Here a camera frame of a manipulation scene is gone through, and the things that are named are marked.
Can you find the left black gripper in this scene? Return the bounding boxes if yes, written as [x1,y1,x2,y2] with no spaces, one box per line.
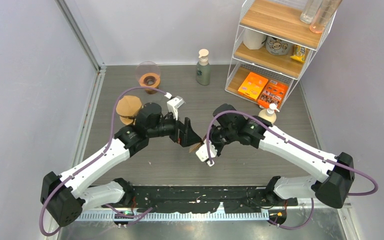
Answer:
[147,108,202,147]

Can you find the pink glass dripper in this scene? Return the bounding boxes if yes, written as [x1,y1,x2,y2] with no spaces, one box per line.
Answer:
[135,61,161,81]

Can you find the small wooden ring holder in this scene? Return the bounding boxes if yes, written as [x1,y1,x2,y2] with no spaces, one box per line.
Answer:
[138,72,161,89]

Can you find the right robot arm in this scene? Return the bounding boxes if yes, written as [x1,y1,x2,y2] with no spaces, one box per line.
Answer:
[195,103,355,209]

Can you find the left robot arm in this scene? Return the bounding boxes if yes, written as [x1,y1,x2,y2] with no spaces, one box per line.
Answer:
[40,97,202,227]

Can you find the cream pump bottle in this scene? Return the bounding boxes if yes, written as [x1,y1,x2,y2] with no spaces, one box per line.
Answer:
[258,103,280,124]

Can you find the orange box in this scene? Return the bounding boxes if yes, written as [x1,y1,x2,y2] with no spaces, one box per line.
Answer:
[237,72,269,101]

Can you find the orange snack packet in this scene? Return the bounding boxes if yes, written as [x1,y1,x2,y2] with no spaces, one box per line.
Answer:
[257,80,289,109]

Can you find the small glass with wood band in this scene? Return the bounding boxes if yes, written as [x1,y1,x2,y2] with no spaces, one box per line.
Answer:
[145,88,158,95]

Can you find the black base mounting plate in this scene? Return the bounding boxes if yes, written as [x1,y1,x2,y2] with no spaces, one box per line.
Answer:
[100,184,299,215]

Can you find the green pump bottle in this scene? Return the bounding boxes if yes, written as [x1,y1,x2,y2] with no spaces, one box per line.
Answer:
[196,48,211,86]

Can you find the white paper roll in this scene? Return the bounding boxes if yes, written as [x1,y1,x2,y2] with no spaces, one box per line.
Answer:
[242,28,267,50]

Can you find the cartoon printed tin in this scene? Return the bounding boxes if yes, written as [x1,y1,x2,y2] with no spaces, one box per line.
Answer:
[265,36,293,56]

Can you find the yellow snack bag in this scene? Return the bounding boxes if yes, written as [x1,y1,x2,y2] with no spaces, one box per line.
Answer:
[290,44,310,64]

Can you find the clear glass bottle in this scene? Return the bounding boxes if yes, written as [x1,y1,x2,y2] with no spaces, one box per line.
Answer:
[299,0,323,24]

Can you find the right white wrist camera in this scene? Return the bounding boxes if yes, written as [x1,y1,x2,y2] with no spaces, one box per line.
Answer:
[195,139,217,167]

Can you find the white wire wooden shelf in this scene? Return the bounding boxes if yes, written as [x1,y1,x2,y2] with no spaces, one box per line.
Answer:
[225,0,335,102]

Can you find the aluminium frame rail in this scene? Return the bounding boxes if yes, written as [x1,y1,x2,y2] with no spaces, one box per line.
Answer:
[56,0,107,167]

